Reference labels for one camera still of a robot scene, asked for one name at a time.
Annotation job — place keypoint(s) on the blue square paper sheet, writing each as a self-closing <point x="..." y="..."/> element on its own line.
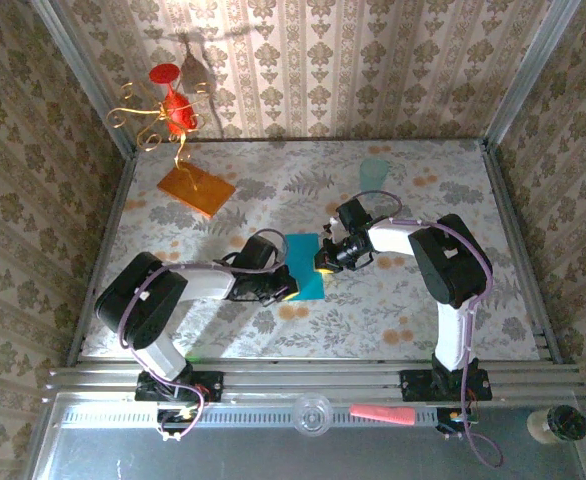
<point x="303" y="255"/>

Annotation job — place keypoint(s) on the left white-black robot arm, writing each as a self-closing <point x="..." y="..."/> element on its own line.
<point x="208" y="287"/>

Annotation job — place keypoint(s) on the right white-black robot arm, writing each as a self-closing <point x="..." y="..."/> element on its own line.
<point x="453" y="350"/>

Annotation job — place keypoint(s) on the floral patterned table cover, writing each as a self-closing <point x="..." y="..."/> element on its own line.
<point x="298" y="335"/>

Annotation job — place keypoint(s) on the translucent blue plastic cup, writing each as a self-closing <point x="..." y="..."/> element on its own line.
<point x="373" y="175"/>

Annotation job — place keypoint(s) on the orange rectangular base board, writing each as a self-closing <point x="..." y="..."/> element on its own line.
<point x="208" y="192"/>

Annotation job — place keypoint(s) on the small connector board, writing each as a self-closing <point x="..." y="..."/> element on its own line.
<point x="455" y="419"/>
<point x="178" y="417"/>

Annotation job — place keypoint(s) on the pink oblong eraser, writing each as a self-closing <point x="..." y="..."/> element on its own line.
<point x="383" y="414"/>

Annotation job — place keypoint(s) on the grey metal tray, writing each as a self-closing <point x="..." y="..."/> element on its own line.
<point x="323" y="455"/>

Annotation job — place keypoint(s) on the red goblet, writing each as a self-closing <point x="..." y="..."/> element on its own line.
<point x="178" y="112"/>

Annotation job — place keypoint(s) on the cream jar with black lid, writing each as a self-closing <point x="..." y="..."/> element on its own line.
<point x="565" y="424"/>

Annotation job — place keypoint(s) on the long aluminium base rail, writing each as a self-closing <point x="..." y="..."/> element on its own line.
<point x="313" y="380"/>

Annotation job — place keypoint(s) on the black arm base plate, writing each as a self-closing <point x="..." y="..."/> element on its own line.
<point x="213" y="382"/>
<point x="413" y="385"/>

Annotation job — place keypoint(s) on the aluminium side rail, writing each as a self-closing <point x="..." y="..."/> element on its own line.
<point x="512" y="225"/>
<point x="110" y="225"/>

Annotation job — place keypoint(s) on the aluminium frame post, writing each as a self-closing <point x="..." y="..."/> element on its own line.
<point x="89" y="75"/>
<point x="525" y="75"/>

